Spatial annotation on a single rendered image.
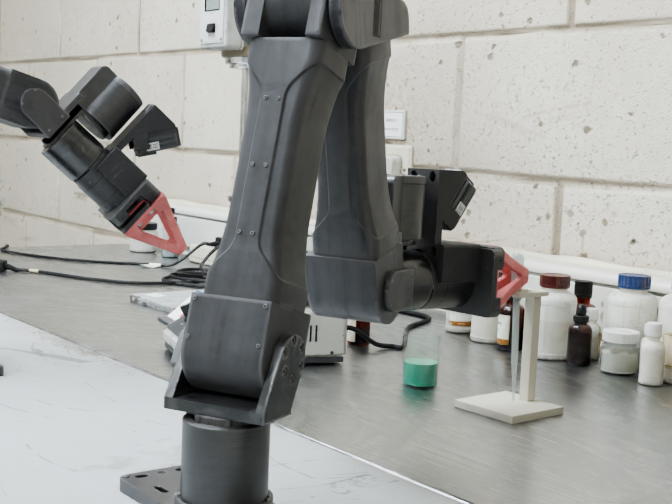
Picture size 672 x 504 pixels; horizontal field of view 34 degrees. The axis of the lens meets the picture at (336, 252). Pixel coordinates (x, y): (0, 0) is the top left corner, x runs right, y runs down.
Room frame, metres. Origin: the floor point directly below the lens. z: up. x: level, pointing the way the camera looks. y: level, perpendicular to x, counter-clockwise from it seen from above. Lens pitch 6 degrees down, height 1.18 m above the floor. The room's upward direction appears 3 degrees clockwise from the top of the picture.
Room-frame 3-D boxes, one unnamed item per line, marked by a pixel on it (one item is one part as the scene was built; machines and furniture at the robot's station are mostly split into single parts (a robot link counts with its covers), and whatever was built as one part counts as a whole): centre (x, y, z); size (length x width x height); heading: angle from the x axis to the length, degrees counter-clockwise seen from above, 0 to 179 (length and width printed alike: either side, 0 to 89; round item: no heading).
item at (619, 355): (1.34, -0.36, 0.93); 0.05 x 0.05 x 0.05
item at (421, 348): (1.22, -0.10, 0.93); 0.04 x 0.04 x 0.06
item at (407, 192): (0.99, -0.03, 1.09); 0.12 x 0.09 x 0.12; 154
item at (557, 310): (1.42, -0.29, 0.95); 0.06 x 0.06 x 0.11
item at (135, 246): (2.44, 0.43, 0.93); 0.06 x 0.06 x 0.06
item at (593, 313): (1.42, -0.34, 0.93); 0.03 x 0.03 x 0.07
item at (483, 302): (1.05, -0.10, 1.04); 0.10 x 0.07 x 0.07; 40
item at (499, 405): (1.12, -0.19, 0.96); 0.08 x 0.08 x 0.13; 40
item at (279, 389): (0.77, 0.07, 1.00); 0.09 x 0.06 x 0.06; 64
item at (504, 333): (1.46, -0.24, 0.94); 0.04 x 0.04 x 0.09
